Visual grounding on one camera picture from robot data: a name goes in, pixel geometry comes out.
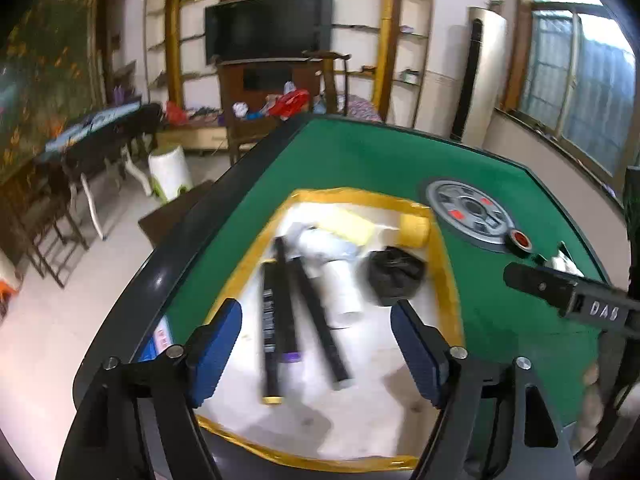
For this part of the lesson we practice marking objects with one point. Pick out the wooden chair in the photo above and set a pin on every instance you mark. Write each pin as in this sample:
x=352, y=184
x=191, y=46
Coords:
x=332, y=85

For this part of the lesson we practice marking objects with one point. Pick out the floral cloth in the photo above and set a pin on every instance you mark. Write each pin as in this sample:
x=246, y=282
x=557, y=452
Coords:
x=365, y=109

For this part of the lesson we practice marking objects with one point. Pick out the grey round table dial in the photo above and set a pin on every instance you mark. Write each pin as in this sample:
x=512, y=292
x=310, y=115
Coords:
x=470, y=210

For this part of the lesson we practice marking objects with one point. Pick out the black tape roll red core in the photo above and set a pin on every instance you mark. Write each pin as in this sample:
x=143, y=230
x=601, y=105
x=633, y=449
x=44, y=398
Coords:
x=520, y=241

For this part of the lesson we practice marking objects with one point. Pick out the window with wooden frame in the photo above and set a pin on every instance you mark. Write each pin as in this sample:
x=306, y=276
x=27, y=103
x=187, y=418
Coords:
x=575, y=85

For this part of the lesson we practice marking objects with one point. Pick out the gold framed wall shelf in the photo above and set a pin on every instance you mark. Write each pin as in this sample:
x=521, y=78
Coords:
x=400, y=35
x=175, y=35

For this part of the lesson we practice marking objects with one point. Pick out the small white box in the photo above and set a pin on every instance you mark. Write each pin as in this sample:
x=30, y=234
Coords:
x=412, y=76

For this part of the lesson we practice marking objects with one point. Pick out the person's right hand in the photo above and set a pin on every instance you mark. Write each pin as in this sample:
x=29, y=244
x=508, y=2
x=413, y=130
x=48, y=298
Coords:
x=591, y=390

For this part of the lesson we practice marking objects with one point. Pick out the white plastic bottle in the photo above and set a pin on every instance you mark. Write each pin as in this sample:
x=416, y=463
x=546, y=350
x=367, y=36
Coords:
x=337, y=280

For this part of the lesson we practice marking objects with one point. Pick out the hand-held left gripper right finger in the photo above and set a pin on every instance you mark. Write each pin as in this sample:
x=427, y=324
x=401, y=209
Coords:
x=420, y=355

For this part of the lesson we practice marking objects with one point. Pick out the floral wall mural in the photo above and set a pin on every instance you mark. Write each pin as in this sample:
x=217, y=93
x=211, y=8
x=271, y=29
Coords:
x=40, y=75

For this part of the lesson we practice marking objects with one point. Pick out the red plastic bag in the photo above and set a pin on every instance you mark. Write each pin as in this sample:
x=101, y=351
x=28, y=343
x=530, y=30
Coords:
x=289, y=101
x=175, y=112

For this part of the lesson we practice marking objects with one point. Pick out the dark side table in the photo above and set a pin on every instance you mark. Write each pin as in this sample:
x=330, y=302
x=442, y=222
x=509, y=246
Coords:
x=100, y=130

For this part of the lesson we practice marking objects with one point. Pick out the black flat television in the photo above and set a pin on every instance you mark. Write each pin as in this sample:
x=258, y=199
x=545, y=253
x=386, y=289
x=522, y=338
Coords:
x=270, y=27

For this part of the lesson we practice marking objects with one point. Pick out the brown television cabinet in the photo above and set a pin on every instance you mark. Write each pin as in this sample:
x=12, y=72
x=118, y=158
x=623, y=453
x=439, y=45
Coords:
x=270, y=85

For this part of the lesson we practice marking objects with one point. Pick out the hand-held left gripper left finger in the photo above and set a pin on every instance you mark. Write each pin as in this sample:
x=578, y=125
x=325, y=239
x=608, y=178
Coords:
x=215, y=350

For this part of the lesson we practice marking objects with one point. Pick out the black marker grey cap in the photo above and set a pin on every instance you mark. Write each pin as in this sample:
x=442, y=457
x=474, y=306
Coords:
x=322, y=330

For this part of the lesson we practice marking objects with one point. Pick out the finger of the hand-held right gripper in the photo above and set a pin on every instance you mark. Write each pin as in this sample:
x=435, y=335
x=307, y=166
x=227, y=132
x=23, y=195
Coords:
x=550, y=285

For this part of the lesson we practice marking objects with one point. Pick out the brown wooden stool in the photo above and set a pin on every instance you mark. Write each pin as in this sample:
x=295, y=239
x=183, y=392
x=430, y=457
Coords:
x=175, y=210

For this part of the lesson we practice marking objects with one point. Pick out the black marker purple cap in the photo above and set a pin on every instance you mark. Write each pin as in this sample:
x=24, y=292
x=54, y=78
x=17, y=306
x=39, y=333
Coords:
x=286, y=305

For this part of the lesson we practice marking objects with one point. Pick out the white waste bin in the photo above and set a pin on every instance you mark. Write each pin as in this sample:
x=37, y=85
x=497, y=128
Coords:
x=170, y=172

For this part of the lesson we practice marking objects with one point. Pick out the white standing air conditioner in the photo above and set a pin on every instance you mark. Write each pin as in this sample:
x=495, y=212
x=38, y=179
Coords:
x=480, y=75

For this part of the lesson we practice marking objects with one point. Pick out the black marker yellow cap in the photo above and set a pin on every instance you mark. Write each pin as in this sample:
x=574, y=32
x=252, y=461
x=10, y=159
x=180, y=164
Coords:
x=270, y=350

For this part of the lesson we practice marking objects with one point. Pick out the white box gold edges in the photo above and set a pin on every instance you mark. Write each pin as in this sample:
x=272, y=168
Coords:
x=300, y=425

